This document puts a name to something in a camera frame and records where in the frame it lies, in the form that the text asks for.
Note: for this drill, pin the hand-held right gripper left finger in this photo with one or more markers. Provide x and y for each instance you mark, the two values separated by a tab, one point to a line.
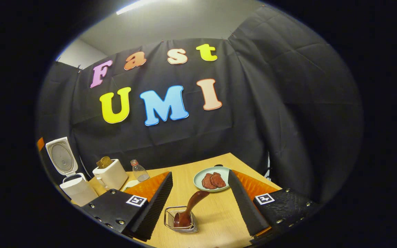
148	213

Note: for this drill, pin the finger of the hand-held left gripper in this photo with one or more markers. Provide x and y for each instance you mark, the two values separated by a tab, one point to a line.
40	144

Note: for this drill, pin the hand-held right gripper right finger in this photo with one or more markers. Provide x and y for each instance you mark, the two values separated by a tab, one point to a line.
248	210

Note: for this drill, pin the brown wooden spoon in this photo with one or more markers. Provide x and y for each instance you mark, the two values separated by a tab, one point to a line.
193	205

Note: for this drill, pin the white rice cooker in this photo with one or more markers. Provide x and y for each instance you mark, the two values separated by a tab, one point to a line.
79	193

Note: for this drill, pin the clear plastic bottle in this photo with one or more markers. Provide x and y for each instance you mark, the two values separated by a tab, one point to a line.
141	174

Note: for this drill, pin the light green plate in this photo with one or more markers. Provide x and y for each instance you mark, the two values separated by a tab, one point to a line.
223	171

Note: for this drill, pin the white toaster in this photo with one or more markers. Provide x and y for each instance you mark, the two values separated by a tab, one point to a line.
114	177

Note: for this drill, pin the brown toast slice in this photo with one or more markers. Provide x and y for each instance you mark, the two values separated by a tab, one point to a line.
99	164
107	161

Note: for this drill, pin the narrow ceiling light strip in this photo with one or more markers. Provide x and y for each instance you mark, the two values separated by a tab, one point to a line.
134	6

